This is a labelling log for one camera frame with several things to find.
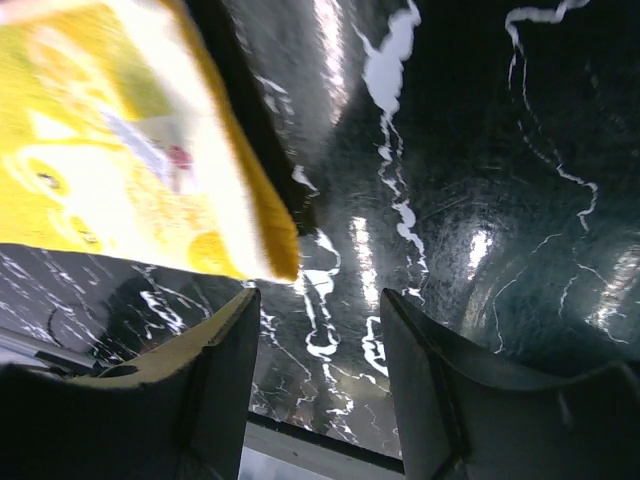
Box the yellow patterned towel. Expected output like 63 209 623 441
1 1 299 284

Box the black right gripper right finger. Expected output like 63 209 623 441
379 289 639 479

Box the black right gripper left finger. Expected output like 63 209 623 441
1 288 261 479

